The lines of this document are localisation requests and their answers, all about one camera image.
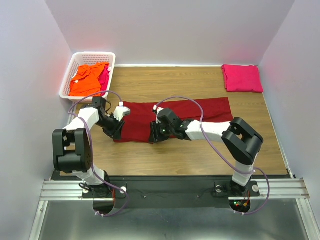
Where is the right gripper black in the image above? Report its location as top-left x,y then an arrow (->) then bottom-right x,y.
147,120 -> 174,144

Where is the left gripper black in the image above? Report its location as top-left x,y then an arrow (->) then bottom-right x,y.
96,113 -> 126,141

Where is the dark red t shirt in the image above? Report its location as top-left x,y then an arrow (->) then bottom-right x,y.
114,97 -> 234,143

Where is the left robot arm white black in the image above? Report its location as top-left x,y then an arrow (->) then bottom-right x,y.
52,96 -> 131,198

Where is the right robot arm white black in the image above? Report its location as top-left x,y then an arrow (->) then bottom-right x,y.
148,117 -> 264,195

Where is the pink t shirt in basket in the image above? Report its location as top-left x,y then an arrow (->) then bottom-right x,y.
98,65 -> 110,92

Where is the orange t shirt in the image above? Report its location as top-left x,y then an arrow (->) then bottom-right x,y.
68,62 -> 110,97

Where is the white plastic laundry basket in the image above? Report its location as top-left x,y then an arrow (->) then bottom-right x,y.
59,51 -> 116,103

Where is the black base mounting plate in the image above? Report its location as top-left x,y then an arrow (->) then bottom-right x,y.
49,174 -> 261,210

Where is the folded pink t shirt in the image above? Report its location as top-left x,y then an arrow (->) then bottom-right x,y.
221,64 -> 264,93

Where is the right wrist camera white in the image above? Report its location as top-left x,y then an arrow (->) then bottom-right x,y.
152,105 -> 177,124

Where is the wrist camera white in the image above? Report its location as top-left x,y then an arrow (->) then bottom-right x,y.
113,101 -> 131,122
152,105 -> 177,124

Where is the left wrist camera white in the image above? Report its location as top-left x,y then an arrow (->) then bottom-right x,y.
113,101 -> 131,122

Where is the aluminium frame rail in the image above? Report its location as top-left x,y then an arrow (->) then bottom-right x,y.
40,178 -> 310,201

